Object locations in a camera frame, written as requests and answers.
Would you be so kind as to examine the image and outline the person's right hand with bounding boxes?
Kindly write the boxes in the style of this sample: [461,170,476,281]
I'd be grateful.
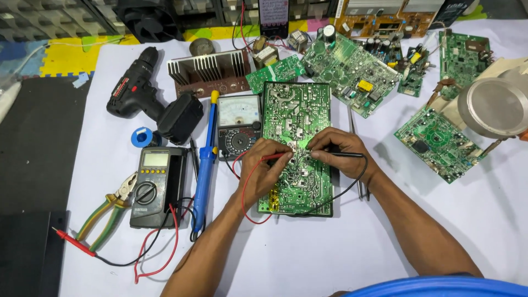
[307,126,379,183]

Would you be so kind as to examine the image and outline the person's left hand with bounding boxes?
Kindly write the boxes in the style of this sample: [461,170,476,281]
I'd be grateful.
[238,138,295,208]

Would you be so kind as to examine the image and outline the black test probe with lead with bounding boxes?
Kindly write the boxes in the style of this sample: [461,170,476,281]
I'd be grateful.
[295,151,369,217]

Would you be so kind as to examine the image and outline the red test probe with lead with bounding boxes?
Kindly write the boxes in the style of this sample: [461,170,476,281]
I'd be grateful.
[231,150,294,226]

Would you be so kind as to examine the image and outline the steel tweezers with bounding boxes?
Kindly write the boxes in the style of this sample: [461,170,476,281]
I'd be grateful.
[347,105,370,202]

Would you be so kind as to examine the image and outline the blue soldering iron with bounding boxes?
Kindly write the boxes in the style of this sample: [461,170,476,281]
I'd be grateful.
[191,90,220,242]

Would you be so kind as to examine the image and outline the black analog multimeter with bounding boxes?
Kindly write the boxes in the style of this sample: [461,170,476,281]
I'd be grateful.
[216,94,263,162]

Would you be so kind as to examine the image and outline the thin black meter probe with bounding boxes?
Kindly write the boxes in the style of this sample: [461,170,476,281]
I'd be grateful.
[189,134,200,179]

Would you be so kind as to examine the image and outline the large green solder-side circuit board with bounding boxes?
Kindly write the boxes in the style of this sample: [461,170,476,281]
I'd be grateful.
[257,81,334,218]

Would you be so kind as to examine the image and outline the green board with yellow relay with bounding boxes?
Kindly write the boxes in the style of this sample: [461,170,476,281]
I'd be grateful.
[301,24,403,119]

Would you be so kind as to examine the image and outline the green board with black chip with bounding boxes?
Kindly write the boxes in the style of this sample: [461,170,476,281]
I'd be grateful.
[394,105,488,185]

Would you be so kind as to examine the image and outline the white paper table cover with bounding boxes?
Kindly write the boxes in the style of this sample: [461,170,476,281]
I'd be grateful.
[59,18,528,297]

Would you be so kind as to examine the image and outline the grey digital multimeter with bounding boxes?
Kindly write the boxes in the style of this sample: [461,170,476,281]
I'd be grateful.
[129,146,189,230]

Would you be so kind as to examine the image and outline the small green circuit board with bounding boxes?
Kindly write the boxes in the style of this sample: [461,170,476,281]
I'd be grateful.
[245,54,306,95]

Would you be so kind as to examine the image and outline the narrow green board with capacitors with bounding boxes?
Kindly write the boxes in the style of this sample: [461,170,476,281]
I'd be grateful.
[397,43,432,98]

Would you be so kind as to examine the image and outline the brown board with aluminium heatsink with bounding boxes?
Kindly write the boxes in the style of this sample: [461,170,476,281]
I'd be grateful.
[167,49,252,99]

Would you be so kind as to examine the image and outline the blue solder spool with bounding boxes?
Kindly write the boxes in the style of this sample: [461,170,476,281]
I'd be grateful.
[131,126,154,149]

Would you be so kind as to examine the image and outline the beige wound transformer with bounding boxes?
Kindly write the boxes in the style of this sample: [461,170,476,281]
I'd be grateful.
[252,36,281,69]

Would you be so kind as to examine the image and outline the small grey transformer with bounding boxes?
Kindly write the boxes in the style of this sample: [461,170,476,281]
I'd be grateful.
[287,30,309,54]

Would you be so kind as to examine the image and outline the round grey metal part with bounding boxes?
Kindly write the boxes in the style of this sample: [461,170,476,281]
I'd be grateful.
[189,37,215,57]

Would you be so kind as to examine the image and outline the brown power supply board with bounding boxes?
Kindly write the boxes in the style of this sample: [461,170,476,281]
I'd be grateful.
[334,0,439,40]

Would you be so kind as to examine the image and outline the dark green rectangular circuit board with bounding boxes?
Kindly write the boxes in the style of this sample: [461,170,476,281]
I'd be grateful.
[438,29,494,100]

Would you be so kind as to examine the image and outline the round silver metal container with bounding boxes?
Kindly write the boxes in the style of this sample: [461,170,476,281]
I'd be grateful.
[456,68,528,140]

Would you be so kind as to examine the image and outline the black smartphone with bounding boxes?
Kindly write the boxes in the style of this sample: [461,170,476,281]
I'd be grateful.
[258,0,290,40]

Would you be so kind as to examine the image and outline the blue plastic rim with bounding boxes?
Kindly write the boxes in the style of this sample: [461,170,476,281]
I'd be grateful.
[342,276,528,297]

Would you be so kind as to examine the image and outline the black cooling fan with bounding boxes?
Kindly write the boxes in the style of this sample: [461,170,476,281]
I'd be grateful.
[115,0,185,44]

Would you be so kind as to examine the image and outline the black rubber mat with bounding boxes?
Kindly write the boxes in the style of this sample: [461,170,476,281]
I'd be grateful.
[0,76,92,297]

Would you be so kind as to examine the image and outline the colourful foam puzzle mat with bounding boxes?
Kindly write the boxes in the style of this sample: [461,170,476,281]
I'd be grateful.
[0,17,336,80]

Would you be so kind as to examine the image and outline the parts drawer cabinet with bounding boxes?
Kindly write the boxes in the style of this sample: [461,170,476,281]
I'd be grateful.
[0,0,341,43]

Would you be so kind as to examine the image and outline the white plastic object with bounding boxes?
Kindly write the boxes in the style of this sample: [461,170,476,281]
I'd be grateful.
[0,80,22,125]

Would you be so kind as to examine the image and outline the loose red meter cable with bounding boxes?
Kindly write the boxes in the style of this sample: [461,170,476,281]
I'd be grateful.
[133,194,195,285]

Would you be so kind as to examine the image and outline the black cordless drill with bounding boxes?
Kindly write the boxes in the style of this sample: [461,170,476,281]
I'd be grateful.
[106,46,204,146]

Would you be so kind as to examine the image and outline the red and black wires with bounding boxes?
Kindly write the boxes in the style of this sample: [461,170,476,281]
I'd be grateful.
[231,1,294,53]

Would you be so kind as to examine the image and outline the green yellow handled pliers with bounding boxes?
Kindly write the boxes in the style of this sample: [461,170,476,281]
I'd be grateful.
[75,172,139,252]

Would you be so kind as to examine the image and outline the red pointed probe black cable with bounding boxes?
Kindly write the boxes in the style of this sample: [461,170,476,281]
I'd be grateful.
[51,200,197,267]

